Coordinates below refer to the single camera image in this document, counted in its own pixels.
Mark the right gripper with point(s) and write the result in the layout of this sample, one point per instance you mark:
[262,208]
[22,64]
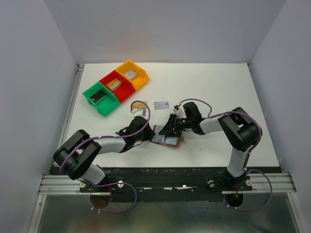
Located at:
[172,124]

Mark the silver metal block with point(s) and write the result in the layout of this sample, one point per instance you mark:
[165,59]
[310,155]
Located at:
[131,74]

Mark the green plastic bin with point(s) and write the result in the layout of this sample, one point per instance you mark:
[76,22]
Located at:
[107,105]

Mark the silver VIP credit card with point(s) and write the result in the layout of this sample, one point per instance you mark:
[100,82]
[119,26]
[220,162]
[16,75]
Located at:
[159,105]

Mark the gold credit card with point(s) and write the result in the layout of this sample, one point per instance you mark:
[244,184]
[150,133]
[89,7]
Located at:
[139,105]

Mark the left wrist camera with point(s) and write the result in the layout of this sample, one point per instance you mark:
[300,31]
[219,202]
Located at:
[141,112]

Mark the yellow plastic bin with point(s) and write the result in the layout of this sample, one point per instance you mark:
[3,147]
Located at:
[140,80]

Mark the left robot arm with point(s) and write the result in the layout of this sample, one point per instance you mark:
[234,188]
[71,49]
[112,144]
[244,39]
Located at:
[75,157]

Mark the red plastic bin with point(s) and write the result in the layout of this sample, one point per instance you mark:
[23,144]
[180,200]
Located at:
[123,92]

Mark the gold metal block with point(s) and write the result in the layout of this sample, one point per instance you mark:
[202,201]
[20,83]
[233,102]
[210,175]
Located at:
[114,84]

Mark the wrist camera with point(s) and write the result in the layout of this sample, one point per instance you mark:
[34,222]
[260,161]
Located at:
[178,111]
[141,112]

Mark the dark metal block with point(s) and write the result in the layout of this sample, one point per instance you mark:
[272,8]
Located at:
[98,96]

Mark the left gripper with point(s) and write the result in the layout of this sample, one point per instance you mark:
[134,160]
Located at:
[147,131]

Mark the brown leather card holder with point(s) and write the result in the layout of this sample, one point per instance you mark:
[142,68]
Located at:
[173,141]

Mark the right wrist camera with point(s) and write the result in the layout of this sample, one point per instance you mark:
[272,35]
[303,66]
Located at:
[178,111]

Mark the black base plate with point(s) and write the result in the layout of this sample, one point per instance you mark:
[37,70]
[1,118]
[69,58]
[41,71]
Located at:
[170,184]

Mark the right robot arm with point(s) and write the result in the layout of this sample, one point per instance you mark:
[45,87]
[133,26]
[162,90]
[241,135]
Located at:
[242,131]

